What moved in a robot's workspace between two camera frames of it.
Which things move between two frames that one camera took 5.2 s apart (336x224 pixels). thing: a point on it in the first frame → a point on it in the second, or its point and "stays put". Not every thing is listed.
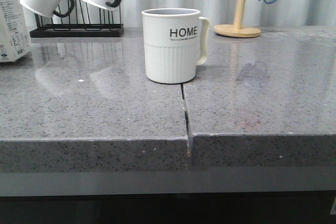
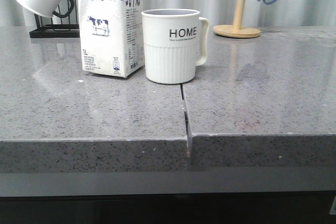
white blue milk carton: [14, 41] → [111, 12]
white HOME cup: [171, 44] stays put
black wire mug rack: [79, 29] stays put
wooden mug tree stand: [237, 30] stays put
